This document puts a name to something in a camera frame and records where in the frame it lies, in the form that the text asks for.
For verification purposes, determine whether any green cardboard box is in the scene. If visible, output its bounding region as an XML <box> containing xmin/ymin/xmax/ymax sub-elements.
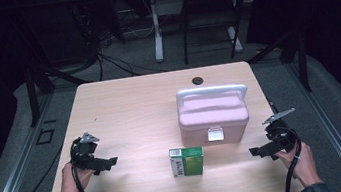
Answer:
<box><xmin>168</xmin><ymin>144</ymin><xmax>208</xmax><ymax>179</ymax></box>

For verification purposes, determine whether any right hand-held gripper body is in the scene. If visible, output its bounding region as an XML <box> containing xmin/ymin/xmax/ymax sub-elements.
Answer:
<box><xmin>260</xmin><ymin>107</ymin><xmax>302</xmax><ymax>157</ymax></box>

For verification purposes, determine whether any person's left hand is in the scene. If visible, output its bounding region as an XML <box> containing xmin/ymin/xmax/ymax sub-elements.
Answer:
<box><xmin>56</xmin><ymin>158</ymin><xmax>99</xmax><ymax>192</ymax></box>

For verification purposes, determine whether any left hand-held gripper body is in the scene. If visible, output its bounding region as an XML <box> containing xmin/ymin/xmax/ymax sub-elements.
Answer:
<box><xmin>67</xmin><ymin>130</ymin><xmax>105</xmax><ymax>173</ymax></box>

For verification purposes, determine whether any pink plastic storage box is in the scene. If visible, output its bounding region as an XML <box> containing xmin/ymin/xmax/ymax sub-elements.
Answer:
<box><xmin>173</xmin><ymin>79</ymin><xmax>256</xmax><ymax>152</ymax></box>

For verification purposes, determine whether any short black cable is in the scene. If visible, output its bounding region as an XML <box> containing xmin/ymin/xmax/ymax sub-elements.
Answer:
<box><xmin>267</xmin><ymin>98</ymin><xmax>280</xmax><ymax>116</ymax></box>

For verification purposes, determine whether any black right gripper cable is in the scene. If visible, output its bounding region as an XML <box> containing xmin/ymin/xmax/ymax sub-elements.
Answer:
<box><xmin>273</xmin><ymin>126</ymin><xmax>309</xmax><ymax>192</ymax></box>

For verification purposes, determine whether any black table cable hole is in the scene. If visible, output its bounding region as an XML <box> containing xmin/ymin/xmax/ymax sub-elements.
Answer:
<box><xmin>190</xmin><ymin>75</ymin><xmax>205</xmax><ymax>87</ymax></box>

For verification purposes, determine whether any bundle of floor cables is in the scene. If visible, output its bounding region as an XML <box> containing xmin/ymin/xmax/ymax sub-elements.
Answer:
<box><xmin>75</xmin><ymin>20</ymin><xmax>169</xmax><ymax>86</ymax></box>

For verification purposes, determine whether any black metal frame post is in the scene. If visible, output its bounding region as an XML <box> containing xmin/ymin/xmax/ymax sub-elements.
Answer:
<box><xmin>21</xmin><ymin>58</ymin><xmax>99</xmax><ymax>129</ymax></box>
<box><xmin>244</xmin><ymin>28</ymin><xmax>313</xmax><ymax>101</ymax></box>

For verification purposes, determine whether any person's right hand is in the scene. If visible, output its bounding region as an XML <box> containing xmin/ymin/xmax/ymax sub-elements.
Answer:
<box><xmin>273</xmin><ymin>139</ymin><xmax>323</xmax><ymax>192</ymax></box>

